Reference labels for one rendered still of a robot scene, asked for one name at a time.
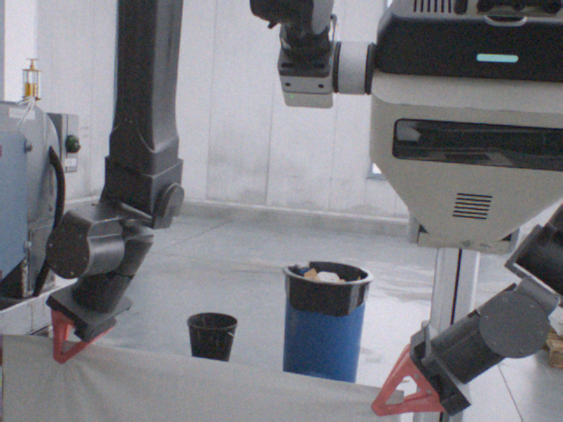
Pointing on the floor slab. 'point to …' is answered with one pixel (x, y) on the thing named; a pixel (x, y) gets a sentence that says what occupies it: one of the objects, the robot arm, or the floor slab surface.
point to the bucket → (212, 335)
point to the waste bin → (324, 320)
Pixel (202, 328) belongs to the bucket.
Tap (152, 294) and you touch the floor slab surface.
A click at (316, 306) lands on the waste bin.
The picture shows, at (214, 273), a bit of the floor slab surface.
